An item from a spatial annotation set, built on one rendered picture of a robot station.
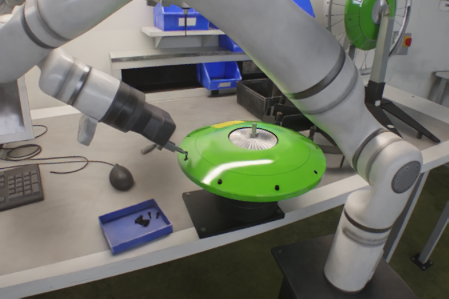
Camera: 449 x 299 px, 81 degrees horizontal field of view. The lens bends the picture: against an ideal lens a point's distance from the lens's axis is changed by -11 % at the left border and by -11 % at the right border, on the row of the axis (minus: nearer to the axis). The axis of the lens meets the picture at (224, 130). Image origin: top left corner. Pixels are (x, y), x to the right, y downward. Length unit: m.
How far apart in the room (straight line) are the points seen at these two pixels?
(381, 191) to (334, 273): 0.22
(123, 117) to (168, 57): 0.83
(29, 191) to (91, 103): 0.40
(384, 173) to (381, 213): 0.08
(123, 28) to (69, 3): 1.02
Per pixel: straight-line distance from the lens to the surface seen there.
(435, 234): 2.01
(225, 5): 0.29
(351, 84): 0.37
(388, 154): 0.48
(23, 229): 0.74
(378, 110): 1.23
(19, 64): 0.45
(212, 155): 0.56
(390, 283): 0.73
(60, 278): 0.63
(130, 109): 0.48
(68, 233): 0.69
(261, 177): 0.52
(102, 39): 1.38
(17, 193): 0.83
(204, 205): 0.69
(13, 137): 1.02
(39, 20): 0.40
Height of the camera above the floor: 1.37
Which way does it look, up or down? 25 degrees down
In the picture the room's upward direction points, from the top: 3 degrees clockwise
